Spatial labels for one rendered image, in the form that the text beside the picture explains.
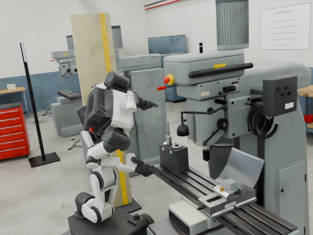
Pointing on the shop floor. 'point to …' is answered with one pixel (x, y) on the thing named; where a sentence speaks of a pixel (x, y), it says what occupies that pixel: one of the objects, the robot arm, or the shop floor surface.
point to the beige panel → (102, 54)
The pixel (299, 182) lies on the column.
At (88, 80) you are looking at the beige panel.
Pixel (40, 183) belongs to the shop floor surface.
